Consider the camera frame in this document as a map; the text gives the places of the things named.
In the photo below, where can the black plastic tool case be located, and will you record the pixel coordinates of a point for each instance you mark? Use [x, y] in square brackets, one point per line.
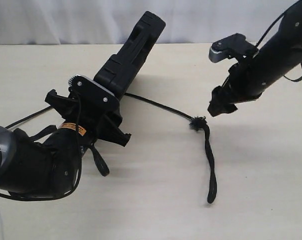
[119, 71]

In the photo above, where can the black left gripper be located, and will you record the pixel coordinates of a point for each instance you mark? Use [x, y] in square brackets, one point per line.
[94, 123]

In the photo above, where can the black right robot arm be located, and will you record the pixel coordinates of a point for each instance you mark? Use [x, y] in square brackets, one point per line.
[283, 51]

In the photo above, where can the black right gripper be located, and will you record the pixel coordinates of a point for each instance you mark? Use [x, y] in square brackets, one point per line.
[244, 84]

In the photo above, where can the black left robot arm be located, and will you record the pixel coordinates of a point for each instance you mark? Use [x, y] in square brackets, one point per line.
[47, 166]

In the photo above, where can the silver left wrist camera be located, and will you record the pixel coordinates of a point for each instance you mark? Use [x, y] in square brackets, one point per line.
[94, 93]

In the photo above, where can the white backdrop curtain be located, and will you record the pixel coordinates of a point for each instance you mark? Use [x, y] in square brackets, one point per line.
[60, 22]

